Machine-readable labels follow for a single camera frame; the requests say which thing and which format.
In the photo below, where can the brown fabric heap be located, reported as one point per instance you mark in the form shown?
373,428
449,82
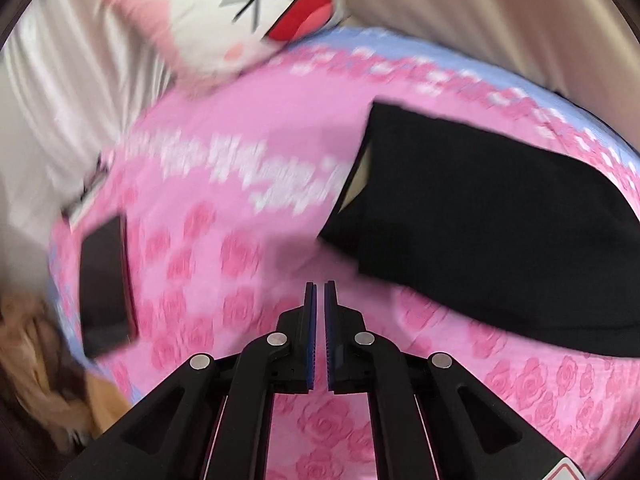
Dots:
73,405

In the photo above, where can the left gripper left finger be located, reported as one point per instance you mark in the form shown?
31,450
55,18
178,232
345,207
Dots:
211,418

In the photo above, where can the black pants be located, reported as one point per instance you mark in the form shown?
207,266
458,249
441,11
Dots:
527,240

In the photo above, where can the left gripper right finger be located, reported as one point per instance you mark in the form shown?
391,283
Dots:
430,417

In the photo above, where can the white cat face pillow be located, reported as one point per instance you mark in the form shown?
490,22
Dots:
208,43

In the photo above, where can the black smartphone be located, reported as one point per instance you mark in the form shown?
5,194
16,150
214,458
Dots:
106,306

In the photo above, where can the white satin curtain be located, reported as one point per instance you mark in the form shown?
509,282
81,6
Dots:
74,78

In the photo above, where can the pink rose bed sheet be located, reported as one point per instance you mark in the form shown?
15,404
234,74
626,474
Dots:
224,198

